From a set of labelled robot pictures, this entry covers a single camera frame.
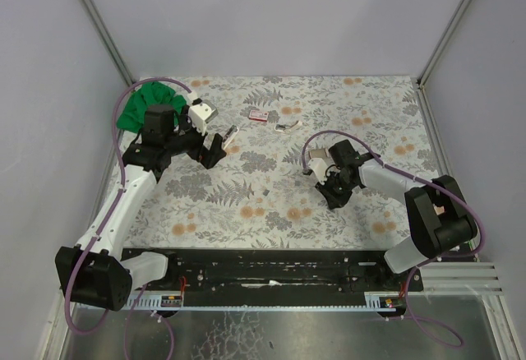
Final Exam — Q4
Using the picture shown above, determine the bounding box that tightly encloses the green cloth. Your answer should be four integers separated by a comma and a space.
116, 81, 186, 133

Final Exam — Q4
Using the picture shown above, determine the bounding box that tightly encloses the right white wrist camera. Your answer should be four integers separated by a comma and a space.
302, 158, 333, 184

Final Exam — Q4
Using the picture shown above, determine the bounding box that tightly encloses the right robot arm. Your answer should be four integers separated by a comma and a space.
305, 141, 478, 274

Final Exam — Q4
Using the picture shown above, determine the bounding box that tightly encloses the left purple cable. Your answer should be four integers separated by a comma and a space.
64, 78, 198, 360

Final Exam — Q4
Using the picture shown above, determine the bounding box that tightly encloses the floral table mat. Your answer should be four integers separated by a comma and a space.
125, 76, 437, 249

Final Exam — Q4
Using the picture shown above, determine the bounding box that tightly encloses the purple cable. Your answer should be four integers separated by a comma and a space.
64, 78, 198, 360
302, 131, 488, 348

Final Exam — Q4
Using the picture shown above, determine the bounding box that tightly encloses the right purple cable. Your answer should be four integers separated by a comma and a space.
302, 131, 488, 348

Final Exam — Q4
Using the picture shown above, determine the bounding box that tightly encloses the small white stapler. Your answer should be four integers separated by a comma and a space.
275, 121, 302, 133

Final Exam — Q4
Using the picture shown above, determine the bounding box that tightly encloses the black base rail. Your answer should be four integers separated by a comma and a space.
146, 248, 423, 309

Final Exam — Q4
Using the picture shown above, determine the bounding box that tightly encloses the red staple box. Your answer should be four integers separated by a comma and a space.
248, 109, 270, 122

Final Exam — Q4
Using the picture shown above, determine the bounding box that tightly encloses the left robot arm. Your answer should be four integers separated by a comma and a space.
55, 99, 226, 311

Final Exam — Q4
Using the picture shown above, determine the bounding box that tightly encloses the staple strip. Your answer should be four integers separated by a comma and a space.
308, 148, 330, 159

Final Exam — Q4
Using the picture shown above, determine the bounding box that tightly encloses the olive green stapler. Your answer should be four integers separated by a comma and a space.
222, 125, 239, 150

